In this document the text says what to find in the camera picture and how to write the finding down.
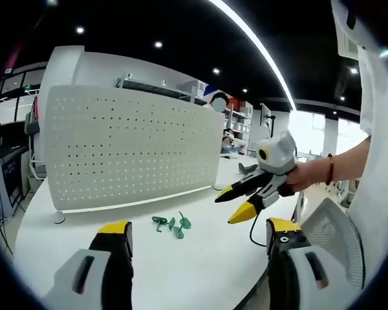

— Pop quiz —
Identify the white partition panel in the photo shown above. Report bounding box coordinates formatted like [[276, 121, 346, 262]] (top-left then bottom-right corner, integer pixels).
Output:
[[38, 45, 124, 136]]

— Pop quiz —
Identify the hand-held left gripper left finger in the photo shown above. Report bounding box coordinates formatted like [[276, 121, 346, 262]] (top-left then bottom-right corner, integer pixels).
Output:
[[45, 220, 134, 310]]

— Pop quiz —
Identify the white perforated mounting plate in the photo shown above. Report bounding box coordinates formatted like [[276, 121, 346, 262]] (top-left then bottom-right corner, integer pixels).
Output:
[[41, 84, 226, 225]]

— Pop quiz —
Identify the white storage shelf rack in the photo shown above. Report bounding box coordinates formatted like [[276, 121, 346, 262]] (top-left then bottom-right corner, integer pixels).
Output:
[[116, 72, 211, 106]]

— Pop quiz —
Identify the grey mesh office chair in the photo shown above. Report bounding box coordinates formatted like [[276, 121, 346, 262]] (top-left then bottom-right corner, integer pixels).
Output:
[[299, 197, 367, 291]]

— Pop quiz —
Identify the brown bead bracelet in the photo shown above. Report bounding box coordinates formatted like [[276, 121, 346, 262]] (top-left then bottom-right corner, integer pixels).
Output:
[[326, 153, 335, 186]]

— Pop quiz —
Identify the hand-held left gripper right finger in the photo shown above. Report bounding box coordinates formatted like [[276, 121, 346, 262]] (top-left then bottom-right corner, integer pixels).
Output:
[[265, 217, 336, 310]]

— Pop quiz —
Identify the green hook assembly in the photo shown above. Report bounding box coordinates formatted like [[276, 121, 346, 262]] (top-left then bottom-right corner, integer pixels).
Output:
[[178, 211, 193, 230], [151, 215, 169, 233], [167, 216, 186, 240]]

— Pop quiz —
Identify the dark side desk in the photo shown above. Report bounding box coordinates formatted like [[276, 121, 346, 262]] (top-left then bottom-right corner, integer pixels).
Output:
[[0, 122, 32, 214]]

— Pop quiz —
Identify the grey tool on table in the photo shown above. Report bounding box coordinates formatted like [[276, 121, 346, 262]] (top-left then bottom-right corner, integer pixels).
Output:
[[238, 162, 259, 176]]

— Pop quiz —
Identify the person's right hand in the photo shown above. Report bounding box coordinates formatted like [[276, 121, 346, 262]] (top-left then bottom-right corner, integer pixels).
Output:
[[285, 161, 331, 196]]

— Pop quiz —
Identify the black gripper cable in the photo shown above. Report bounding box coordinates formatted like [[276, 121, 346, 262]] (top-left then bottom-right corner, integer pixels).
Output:
[[249, 206, 270, 249]]

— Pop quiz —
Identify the white ceiling light strip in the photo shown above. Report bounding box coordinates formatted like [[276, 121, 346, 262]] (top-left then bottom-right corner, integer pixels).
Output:
[[210, 0, 298, 112]]

